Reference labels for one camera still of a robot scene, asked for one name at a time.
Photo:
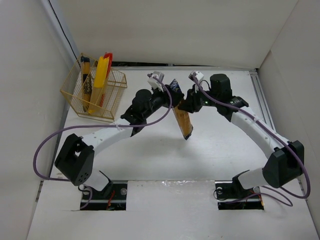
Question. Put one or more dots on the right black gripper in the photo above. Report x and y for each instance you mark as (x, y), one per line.
(189, 100)

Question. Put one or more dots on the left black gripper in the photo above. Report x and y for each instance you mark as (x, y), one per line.
(172, 97)

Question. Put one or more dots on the blue patterned spaghetti bag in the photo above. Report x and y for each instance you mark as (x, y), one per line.
(182, 117)

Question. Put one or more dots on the red spaghetti bag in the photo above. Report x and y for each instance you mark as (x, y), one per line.
(109, 56)

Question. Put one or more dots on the yellow spaghetti bag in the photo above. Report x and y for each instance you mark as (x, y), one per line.
(98, 85)

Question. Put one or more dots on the navy label spaghetti bag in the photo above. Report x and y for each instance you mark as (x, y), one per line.
(86, 82)

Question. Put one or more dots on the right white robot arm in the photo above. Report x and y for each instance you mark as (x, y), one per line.
(284, 157)

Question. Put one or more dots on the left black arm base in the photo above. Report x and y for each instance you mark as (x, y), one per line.
(114, 198)

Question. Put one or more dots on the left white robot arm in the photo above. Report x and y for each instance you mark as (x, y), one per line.
(76, 157)

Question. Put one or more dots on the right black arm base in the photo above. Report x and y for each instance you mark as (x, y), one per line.
(230, 195)

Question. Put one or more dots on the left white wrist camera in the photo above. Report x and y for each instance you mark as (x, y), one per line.
(155, 80)

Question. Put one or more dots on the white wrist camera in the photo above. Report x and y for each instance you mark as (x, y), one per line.
(155, 80)
(196, 76)

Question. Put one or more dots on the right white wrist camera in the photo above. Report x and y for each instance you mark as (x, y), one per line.
(196, 76)

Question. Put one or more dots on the aluminium rail right edge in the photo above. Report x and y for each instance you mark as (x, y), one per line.
(262, 102)

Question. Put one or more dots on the yellow wire mesh basket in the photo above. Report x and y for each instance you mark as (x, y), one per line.
(72, 91)

